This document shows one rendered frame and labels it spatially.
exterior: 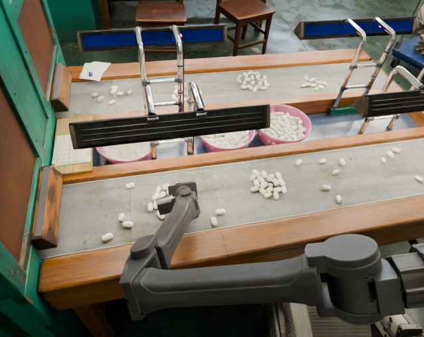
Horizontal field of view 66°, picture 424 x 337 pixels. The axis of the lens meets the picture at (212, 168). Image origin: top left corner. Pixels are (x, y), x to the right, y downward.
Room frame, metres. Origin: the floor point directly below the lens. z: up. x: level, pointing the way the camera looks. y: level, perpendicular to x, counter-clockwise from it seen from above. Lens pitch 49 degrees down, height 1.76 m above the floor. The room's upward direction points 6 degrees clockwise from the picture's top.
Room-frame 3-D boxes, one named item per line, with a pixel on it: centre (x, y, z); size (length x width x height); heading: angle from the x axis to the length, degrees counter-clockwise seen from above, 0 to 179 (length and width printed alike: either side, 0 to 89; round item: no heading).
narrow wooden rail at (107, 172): (1.02, -0.25, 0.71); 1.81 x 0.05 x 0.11; 107
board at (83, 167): (0.93, 0.58, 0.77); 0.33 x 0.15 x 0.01; 17
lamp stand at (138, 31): (1.24, 0.27, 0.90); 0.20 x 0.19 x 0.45; 107
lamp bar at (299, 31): (1.60, -0.63, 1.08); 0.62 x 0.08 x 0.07; 107
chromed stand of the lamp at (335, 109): (1.53, -0.66, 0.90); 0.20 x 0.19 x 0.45; 107
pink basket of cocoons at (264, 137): (1.21, -0.31, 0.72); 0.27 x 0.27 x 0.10
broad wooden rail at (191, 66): (1.70, -0.04, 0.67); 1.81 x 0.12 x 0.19; 107
